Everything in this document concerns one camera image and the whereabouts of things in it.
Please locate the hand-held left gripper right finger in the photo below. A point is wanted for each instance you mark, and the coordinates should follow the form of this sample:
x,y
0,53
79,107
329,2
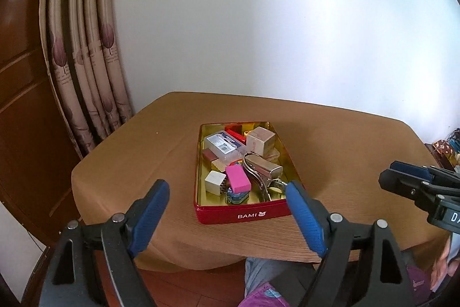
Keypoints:
x,y
305,217

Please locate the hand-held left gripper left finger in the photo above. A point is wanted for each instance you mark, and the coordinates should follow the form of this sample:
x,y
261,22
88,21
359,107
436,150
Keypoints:
x,y
147,220

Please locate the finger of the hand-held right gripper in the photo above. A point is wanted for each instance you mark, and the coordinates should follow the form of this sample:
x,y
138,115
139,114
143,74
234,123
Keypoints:
x,y
400,184
409,169

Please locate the metal spring clip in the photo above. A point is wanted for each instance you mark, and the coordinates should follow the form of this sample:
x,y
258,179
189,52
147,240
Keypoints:
x,y
261,186

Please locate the red tin box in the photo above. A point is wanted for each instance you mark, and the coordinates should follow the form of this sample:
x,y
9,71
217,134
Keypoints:
x,y
248,215

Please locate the gold rectangular box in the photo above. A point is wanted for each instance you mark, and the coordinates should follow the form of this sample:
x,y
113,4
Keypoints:
x,y
267,168

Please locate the blue round small object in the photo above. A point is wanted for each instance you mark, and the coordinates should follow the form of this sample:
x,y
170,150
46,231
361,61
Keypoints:
x,y
237,198

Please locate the small white cube box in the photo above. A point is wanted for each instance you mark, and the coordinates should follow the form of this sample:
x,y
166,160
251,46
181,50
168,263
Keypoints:
x,y
214,181

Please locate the pink eraser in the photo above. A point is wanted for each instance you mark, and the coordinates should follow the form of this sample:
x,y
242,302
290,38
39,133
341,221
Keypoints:
x,y
237,179

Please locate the beige box with red top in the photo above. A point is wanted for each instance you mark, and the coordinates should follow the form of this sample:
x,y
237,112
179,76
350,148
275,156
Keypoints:
x,y
258,141

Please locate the brown and white block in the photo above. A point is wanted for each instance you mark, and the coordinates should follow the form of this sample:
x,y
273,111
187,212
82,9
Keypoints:
x,y
212,155

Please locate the clear labelled plastic box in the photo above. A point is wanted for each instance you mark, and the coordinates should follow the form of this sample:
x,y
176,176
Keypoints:
x,y
224,145

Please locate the red block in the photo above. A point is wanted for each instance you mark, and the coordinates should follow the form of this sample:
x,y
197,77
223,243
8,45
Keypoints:
x,y
235,134

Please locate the person's leg in jeans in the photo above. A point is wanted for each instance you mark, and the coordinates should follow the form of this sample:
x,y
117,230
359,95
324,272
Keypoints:
x,y
258,271

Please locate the purple garment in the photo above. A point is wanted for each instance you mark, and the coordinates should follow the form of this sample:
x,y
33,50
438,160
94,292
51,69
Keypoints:
x,y
266,298

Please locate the brown wooden door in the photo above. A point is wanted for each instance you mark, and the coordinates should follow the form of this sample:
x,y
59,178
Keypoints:
x,y
25,112

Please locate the beige patterned curtain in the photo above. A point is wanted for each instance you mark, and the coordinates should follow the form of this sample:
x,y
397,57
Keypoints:
x,y
86,41

